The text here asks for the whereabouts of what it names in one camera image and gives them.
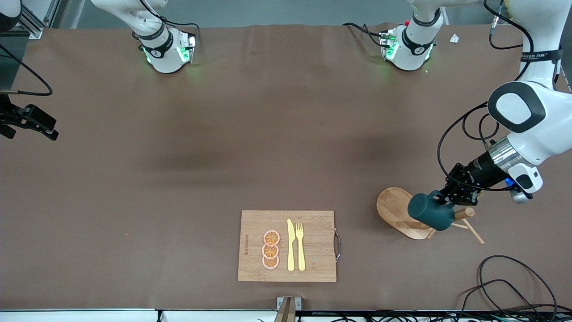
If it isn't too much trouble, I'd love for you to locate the dark green ribbed cup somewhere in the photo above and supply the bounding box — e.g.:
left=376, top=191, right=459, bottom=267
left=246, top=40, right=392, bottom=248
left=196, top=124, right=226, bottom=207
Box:
left=408, top=190, right=455, bottom=231

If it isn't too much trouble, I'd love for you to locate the wooden mug tree stand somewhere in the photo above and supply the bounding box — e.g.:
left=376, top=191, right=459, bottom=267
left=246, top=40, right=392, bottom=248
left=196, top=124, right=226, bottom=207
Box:
left=376, top=187, right=485, bottom=245

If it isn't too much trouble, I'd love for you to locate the wooden cutting board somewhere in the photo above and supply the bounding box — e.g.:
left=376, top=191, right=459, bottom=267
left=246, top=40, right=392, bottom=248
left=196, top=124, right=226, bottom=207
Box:
left=237, top=210, right=341, bottom=283

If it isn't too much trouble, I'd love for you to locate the grey base connector box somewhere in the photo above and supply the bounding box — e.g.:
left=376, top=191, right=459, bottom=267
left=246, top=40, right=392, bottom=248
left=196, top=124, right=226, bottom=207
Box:
left=178, top=30, right=198, bottom=64
left=379, top=28, right=399, bottom=61

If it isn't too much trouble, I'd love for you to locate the yellow plastic fork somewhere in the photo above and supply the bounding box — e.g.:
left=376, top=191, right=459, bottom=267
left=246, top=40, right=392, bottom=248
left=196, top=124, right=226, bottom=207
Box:
left=295, top=222, right=306, bottom=272

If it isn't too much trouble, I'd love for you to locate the yellow plastic knife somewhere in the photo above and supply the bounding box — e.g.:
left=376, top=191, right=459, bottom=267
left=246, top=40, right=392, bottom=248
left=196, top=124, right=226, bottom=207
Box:
left=287, top=219, right=296, bottom=272

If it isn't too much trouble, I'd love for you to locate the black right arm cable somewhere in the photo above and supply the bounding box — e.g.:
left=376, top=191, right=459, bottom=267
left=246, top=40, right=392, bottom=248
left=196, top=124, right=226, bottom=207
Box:
left=0, top=42, right=54, bottom=96

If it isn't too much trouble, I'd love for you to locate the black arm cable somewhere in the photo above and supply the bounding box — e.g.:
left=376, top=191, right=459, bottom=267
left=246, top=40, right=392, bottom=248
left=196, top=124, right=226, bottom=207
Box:
left=0, top=42, right=54, bottom=96
left=437, top=0, right=535, bottom=192

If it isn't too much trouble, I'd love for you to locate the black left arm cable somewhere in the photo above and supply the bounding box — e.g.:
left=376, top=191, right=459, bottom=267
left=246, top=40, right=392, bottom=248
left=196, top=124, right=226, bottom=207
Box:
left=437, top=0, right=535, bottom=192

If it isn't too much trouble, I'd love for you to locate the black looped cable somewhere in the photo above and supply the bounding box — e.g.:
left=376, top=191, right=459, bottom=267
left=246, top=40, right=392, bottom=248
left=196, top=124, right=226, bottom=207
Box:
left=477, top=255, right=559, bottom=319
left=456, top=279, right=541, bottom=322

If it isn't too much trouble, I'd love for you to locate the aluminium frame post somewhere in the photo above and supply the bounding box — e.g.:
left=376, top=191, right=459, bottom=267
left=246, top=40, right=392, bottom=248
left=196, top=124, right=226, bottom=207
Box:
left=13, top=0, right=63, bottom=40

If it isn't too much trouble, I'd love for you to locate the black left base cable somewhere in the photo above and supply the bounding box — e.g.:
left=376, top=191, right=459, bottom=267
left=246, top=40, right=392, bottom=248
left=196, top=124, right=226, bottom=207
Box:
left=342, top=22, right=386, bottom=47

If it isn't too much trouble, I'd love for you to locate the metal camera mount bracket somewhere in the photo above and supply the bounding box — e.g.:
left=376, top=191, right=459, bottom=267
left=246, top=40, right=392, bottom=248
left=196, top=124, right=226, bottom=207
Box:
left=275, top=297, right=302, bottom=322

